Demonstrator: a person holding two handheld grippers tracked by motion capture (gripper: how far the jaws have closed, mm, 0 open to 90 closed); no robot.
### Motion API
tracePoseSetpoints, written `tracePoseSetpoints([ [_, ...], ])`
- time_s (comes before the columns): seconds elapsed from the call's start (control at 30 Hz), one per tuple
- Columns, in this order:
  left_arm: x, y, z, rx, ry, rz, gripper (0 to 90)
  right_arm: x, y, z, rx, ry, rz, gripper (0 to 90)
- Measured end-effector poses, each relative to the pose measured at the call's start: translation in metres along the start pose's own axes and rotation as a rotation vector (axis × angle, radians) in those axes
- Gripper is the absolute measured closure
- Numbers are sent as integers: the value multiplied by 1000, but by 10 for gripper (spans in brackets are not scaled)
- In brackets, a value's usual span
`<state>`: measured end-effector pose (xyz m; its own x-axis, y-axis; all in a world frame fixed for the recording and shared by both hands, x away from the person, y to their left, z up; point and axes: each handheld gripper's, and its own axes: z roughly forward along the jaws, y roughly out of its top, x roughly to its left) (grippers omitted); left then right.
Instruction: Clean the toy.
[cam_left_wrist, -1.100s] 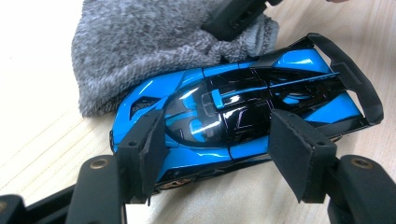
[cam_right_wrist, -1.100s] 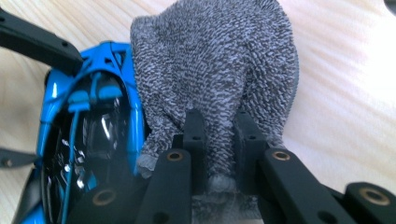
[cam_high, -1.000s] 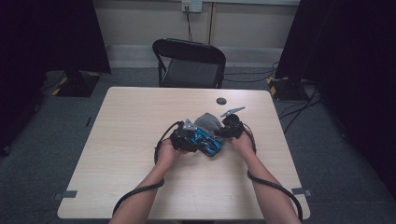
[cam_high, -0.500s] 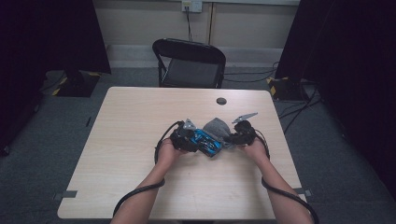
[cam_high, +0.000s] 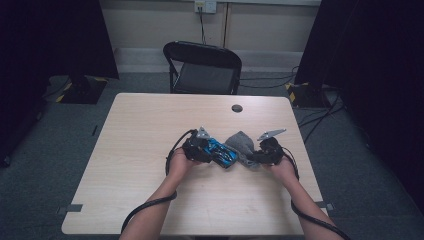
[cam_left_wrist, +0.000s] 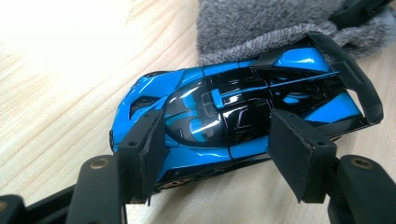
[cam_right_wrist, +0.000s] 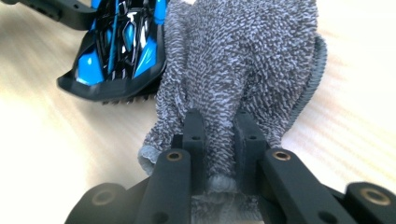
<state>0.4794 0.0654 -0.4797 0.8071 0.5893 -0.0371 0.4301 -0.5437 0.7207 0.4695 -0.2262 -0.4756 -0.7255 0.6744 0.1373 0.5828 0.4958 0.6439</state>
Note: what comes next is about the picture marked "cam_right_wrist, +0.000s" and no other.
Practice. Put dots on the grey cloth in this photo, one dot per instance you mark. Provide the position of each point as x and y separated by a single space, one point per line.
233 56

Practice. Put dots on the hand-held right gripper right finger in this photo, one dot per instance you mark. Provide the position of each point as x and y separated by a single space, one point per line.
247 146

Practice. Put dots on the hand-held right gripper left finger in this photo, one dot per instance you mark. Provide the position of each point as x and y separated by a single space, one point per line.
196 140

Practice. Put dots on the blue toy car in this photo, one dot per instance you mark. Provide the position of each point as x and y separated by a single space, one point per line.
118 56

